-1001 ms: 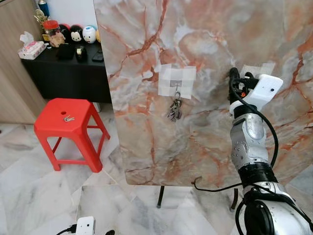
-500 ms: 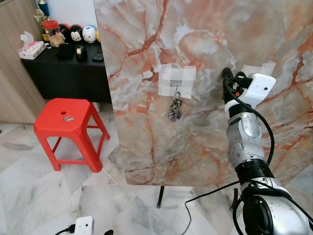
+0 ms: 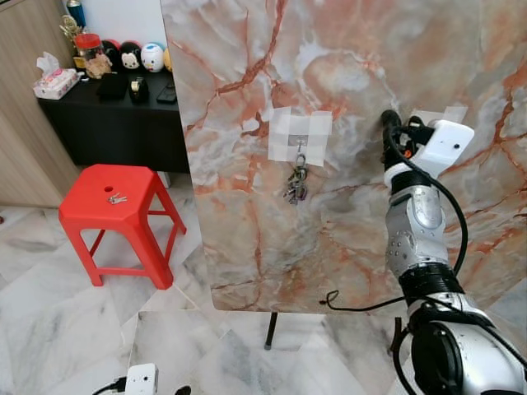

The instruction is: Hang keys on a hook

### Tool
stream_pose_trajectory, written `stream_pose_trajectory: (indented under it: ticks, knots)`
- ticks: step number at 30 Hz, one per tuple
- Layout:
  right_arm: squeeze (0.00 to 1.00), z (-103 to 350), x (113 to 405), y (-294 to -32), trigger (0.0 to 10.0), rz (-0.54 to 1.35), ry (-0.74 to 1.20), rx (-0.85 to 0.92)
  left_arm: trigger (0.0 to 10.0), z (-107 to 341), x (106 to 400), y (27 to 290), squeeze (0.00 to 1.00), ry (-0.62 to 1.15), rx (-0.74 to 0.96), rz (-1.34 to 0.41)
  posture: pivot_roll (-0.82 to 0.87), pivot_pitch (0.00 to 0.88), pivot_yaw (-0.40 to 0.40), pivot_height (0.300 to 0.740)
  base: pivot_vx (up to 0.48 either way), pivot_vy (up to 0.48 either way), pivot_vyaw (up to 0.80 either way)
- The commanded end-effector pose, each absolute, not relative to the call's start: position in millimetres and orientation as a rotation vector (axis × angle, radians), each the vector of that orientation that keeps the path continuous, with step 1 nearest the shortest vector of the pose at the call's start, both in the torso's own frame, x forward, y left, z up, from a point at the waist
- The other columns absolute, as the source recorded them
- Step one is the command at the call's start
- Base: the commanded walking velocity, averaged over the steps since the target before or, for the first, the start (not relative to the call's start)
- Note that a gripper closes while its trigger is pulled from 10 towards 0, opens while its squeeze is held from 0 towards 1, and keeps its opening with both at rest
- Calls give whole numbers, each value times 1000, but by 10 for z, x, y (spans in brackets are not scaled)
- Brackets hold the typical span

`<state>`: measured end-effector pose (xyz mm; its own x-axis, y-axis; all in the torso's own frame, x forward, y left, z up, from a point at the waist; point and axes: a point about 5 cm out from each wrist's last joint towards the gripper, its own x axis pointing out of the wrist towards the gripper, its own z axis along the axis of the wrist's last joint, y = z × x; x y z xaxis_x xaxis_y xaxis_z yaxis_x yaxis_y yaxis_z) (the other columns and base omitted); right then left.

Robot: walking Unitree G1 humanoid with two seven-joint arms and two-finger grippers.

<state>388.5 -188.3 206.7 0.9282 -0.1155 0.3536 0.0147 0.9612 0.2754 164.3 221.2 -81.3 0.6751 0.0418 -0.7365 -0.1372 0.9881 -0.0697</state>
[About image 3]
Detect dark key bunch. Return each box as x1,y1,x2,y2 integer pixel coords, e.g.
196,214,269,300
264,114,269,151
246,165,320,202
283,152,310,205

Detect white adhesive patch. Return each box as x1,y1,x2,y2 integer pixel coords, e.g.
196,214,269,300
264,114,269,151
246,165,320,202
410,105,469,128
268,107,333,167

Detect black board stand leg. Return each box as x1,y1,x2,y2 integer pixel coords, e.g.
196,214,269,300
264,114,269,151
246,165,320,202
264,311,279,351

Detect red plastic stool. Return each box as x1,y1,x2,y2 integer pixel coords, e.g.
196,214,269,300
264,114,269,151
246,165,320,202
58,164,187,290

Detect black flat gadget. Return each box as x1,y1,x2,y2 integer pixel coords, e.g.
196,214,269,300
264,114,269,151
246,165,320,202
156,82,178,105

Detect white egg figure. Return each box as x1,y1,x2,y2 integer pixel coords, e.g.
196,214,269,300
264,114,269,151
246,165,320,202
141,43,165,73

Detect black white small gadget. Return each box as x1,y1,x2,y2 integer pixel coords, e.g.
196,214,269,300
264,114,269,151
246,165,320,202
129,76,151,104

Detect black low cabinet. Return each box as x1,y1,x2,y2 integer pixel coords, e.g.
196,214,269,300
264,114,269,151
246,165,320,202
37,70,192,174

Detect black white doll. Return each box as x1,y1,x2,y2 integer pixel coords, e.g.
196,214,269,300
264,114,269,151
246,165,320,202
118,41,142,73

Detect black small box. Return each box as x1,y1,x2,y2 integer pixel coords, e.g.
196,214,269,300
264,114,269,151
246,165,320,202
96,72,127,101

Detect black red doll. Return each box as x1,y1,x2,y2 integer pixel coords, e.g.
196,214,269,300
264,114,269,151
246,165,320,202
100,39,122,67

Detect brown small figure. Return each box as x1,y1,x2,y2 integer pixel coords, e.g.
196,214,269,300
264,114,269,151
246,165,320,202
84,56,114,80

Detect light wooden cabinet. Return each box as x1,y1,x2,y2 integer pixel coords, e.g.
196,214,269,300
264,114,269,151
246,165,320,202
0,0,83,207

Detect red lid jar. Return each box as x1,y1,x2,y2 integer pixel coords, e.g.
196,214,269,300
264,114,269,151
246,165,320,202
72,33,105,73

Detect pink white tissue pack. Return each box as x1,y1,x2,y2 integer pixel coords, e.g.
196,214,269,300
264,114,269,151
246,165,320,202
33,52,81,100

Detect gold trophy with blue ball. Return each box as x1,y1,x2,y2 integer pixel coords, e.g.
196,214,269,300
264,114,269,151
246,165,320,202
59,0,87,42

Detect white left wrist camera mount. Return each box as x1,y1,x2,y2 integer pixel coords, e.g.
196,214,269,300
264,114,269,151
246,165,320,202
125,363,159,395

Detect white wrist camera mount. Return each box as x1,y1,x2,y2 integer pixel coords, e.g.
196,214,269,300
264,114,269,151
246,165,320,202
409,119,476,178
125,363,159,395

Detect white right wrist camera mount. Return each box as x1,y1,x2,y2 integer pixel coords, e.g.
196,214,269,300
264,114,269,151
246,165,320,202
409,119,476,178

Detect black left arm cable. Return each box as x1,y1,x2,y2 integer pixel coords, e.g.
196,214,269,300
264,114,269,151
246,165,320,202
91,376,127,395

